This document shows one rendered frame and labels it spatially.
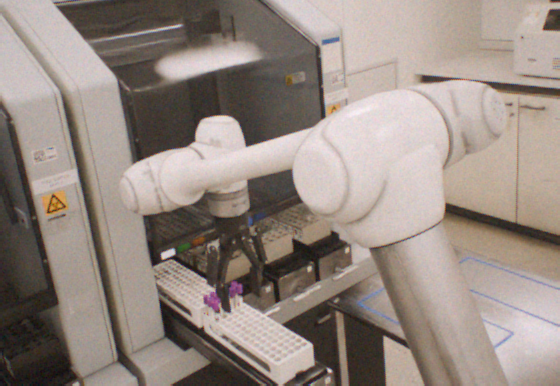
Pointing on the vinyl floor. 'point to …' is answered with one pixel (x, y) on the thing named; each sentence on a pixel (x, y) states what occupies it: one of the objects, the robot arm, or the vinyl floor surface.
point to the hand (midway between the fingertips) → (241, 292)
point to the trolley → (504, 296)
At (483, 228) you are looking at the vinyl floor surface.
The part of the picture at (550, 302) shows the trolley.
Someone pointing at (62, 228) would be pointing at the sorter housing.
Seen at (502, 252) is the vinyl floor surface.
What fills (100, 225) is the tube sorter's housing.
